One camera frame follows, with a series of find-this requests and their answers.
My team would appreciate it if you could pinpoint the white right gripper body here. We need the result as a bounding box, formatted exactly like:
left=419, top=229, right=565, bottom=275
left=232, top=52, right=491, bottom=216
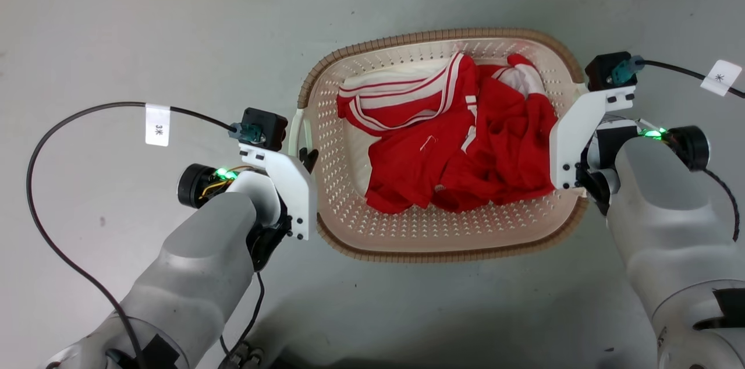
left=548, top=85, right=640, bottom=216

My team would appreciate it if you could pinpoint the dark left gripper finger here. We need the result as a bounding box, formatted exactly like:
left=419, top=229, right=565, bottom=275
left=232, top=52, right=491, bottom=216
left=299, top=147, right=320, bottom=174

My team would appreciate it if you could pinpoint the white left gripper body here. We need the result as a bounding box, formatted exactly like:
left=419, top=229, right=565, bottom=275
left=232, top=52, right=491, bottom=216
left=239, top=144, right=318, bottom=272

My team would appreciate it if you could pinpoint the beige plastic laundry basket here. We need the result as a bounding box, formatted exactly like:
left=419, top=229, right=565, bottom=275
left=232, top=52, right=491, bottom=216
left=289, top=27, right=590, bottom=264

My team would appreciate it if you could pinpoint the red white-striped garment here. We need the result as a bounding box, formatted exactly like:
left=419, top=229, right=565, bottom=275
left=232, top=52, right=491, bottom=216
left=336, top=52, right=559, bottom=215

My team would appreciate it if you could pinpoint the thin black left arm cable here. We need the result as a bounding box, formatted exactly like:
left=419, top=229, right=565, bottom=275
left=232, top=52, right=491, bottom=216
left=219, top=271, right=266, bottom=369

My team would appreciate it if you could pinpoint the black right camera cable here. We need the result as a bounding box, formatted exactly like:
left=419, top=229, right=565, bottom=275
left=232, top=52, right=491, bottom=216
left=639, top=59, right=745, bottom=100

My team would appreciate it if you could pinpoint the white cable tag with digit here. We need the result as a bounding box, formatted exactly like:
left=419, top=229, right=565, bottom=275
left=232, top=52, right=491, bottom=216
left=144, top=103, right=171, bottom=147

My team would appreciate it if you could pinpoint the braided black right arm cable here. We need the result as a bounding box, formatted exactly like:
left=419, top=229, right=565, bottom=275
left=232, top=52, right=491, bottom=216
left=696, top=166, right=741, bottom=243

